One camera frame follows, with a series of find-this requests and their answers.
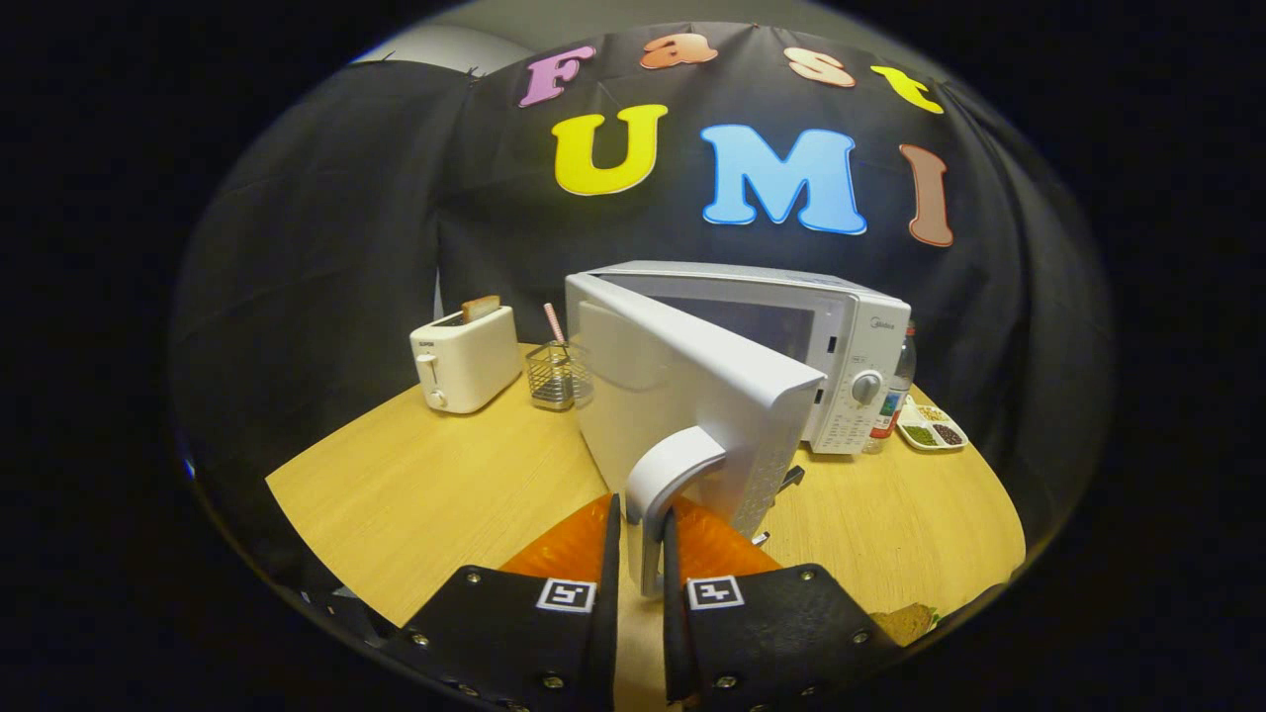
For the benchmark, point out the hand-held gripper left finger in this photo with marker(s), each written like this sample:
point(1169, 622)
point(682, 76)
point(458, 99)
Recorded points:
point(608, 633)

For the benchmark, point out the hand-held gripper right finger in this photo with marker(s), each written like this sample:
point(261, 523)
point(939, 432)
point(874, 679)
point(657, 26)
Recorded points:
point(675, 643)

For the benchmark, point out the brown bread lettuce sandwich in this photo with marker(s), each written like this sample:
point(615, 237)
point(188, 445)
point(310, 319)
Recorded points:
point(905, 623)

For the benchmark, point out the white microwave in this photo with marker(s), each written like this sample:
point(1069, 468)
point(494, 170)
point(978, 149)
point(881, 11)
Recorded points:
point(692, 396)

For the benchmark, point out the cream toaster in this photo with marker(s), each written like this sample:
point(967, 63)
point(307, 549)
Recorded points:
point(470, 361)

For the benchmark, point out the pink striped straw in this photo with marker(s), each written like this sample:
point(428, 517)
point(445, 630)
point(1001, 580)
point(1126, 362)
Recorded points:
point(554, 323)

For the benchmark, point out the white divided dish with beans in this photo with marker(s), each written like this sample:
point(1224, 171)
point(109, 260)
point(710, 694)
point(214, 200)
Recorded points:
point(930, 433)

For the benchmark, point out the clear plastic water bottle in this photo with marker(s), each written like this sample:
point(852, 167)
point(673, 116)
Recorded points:
point(895, 396)

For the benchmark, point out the brown toast slice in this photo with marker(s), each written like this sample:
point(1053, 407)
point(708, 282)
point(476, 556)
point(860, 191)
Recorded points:
point(481, 308)

